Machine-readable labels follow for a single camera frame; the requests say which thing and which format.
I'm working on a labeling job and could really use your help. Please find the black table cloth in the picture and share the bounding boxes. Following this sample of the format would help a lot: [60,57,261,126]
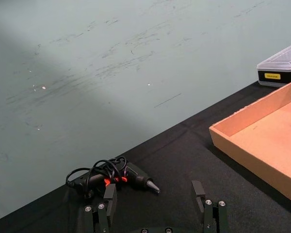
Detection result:
[0,81,291,233]

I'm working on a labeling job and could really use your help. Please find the shallow brown cardboard tray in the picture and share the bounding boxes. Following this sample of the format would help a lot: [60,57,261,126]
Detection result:
[209,80,291,206]

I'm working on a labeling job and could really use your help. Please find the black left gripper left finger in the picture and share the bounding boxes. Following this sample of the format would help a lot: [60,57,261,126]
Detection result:
[83,183,118,233]

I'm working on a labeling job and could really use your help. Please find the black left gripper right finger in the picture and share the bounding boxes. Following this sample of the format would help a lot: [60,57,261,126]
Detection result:
[191,180,230,233]

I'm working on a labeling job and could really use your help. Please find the clear plastic case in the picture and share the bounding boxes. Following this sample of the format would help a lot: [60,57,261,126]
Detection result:
[257,42,291,88]

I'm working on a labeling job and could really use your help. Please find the black corded tool orange parts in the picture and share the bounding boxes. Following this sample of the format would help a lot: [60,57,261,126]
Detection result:
[65,156,161,200]

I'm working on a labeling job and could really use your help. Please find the plain pale wall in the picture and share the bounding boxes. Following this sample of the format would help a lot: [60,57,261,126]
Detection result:
[0,0,291,224]

